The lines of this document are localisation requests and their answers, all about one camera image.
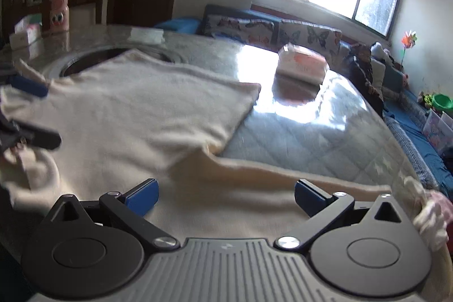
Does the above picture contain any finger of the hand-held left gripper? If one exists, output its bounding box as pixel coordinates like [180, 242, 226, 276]
[9, 76, 49, 98]
[0, 118, 62, 150]

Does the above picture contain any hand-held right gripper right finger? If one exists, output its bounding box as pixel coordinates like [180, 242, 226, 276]
[275, 178, 402, 250]

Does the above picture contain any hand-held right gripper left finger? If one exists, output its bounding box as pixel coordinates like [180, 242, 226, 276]
[50, 179, 180, 250]

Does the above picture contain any cream knit garment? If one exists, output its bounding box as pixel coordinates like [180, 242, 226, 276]
[0, 49, 453, 302]

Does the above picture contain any white tissue box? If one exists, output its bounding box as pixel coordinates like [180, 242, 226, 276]
[9, 22, 41, 50]

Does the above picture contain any grey quilted star table cover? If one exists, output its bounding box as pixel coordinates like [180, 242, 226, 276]
[0, 24, 453, 253]

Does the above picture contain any pink owl face bottle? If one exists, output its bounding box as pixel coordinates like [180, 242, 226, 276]
[48, 0, 69, 34]

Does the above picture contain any blue sofa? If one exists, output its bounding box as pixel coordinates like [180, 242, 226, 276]
[154, 4, 453, 200]

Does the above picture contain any small white fluffy cloth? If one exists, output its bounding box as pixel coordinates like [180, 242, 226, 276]
[403, 176, 453, 251]

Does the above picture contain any pink white tissue pack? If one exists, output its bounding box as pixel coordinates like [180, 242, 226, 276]
[276, 43, 328, 87]

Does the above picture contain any grey plain cushion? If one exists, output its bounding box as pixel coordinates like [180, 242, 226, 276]
[371, 59, 387, 90]

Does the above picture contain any teal cushion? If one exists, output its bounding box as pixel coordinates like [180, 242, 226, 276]
[384, 67, 404, 99]

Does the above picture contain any clear plastic storage box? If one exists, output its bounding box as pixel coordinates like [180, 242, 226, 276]
[423, 109, 453, 154]

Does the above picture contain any butterfly print cushion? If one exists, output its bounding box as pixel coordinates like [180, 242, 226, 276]
[278, 22, 342, 58]
[202, 15, 275, 46]

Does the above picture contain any white plush toy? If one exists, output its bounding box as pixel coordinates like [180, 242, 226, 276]
[370, 42, 393, 65]

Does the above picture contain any green plastic bowl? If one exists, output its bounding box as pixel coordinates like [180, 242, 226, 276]
[432, 94, 453, 110]

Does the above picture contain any colourful pinwheel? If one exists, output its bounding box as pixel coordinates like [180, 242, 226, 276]
[400, 31, 418, 65]

